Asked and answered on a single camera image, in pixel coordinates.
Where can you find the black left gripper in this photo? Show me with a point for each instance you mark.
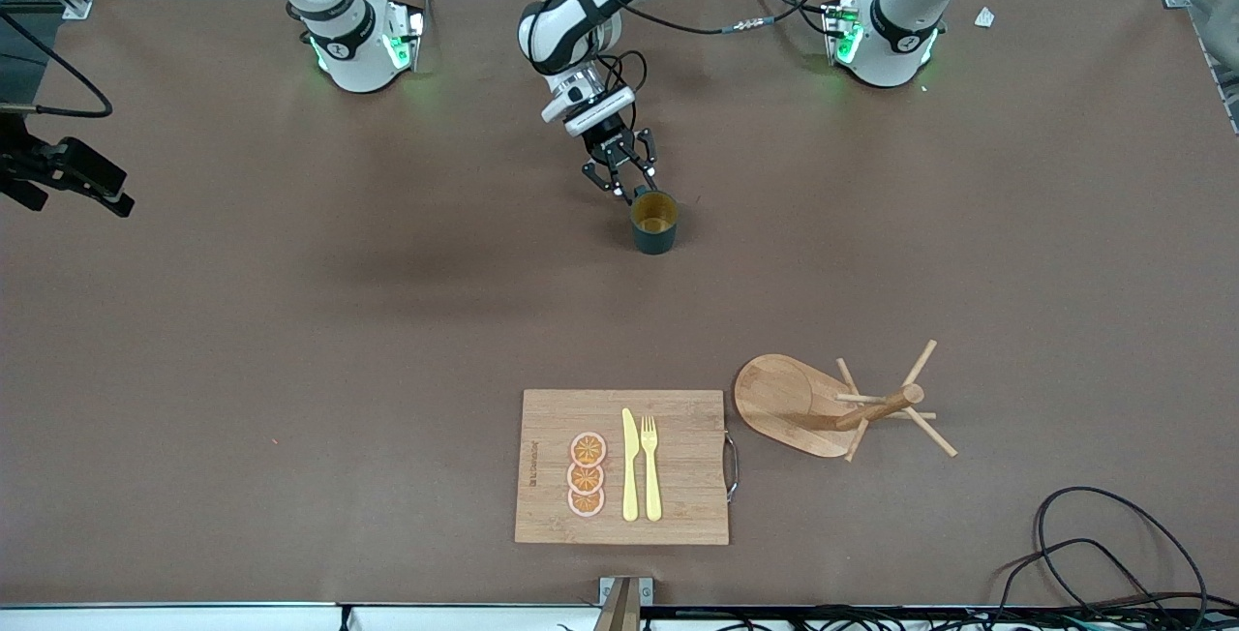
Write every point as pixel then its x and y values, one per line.
pixel 612 144

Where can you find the small white paper scrap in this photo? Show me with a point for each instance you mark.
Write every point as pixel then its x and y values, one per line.
pixel 984 17

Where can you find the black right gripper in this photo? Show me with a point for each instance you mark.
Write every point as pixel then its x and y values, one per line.
pixel 21 165

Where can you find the yellow plastic knife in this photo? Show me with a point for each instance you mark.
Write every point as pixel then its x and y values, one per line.
pixel 630 476

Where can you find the wooden cutting board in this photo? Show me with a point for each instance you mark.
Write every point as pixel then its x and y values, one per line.
pixel 687 476

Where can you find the metal bracket with post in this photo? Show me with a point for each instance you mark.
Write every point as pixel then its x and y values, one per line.
pixel 624 607

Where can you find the brown table cover sheet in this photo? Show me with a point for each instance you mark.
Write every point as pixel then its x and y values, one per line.
pixel 387 321

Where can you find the wooden mug rack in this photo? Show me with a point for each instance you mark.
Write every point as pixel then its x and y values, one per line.
pixel 784 404

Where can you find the yellow plastic fork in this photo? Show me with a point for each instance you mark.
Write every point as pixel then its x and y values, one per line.
pixel 652 486

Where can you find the orange slice toy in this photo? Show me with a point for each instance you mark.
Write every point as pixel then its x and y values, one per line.
pixel 588 449

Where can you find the white table edge rail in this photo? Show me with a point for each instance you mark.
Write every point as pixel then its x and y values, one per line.
pixel 194 619

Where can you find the dark green cup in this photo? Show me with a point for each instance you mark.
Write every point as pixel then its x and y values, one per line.
pixel 655 239

